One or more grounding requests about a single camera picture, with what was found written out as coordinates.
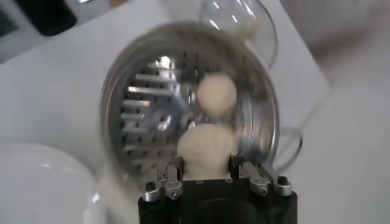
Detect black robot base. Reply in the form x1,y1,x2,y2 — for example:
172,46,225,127
13,0,77,37

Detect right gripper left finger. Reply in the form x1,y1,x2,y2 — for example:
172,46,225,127
141,156,185,203

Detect glass pot lid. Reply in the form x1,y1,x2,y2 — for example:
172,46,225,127
198,0,278,69

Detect black cooker power cable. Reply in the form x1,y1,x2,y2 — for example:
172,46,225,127
271,126,305,176

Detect white steamed baozi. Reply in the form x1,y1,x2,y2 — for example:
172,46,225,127
176,123,237,180
196,72,238,116

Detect white round plate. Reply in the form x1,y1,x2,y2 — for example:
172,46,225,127
0,141,106,224

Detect steel steamer basket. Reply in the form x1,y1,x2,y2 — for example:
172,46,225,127
99,20,281,186

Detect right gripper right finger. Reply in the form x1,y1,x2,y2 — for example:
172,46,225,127
229,155,293,197

